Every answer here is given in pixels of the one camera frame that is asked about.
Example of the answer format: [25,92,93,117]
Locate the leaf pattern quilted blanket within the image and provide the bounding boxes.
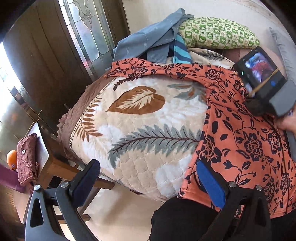
[56,48,234,202]

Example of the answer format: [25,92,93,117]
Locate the person's black trousers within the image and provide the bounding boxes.
[149,197,295,240]

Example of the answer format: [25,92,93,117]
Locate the orange fruit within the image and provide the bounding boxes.
[6,150,18,170]

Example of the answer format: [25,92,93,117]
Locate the blue grey garment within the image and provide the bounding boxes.
[113,8,194,64]

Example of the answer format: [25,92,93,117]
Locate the person's right hand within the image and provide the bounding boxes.
[274,110,296,138]

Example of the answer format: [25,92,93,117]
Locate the blue striped garment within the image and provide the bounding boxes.
[172,33,193,64]

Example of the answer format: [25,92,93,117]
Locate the grey blue pillow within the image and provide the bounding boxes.
[269,27,295,83]

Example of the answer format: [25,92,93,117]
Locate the green checkered pillow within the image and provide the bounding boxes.
[179,17,260,50]

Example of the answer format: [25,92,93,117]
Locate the orange floral garment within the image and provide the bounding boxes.
[107,58,295,218]

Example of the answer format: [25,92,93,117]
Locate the maroon towel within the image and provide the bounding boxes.
[16,133,39,187]

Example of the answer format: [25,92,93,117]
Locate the wooden stool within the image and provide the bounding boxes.
[28,123,115,222]

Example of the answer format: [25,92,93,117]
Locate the wooden door with glass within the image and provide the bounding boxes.
[1,1,130,139]

